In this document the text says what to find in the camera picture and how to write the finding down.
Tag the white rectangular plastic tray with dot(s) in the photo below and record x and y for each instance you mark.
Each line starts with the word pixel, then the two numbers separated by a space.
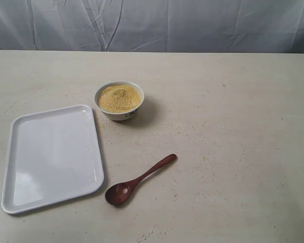
pixel 52 156

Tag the white wrinkled backdrop curtain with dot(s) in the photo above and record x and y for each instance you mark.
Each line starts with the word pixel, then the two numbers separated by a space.
pixel 153 26

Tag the dark brown wooden spoon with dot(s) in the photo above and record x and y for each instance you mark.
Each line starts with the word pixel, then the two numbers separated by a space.
pixel 121 192

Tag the yellow millet grain heap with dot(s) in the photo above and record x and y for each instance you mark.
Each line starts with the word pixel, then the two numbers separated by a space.
pixel 118 99

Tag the white ceramic bowl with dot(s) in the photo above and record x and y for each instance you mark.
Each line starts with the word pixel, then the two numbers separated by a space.
pixel 125 115

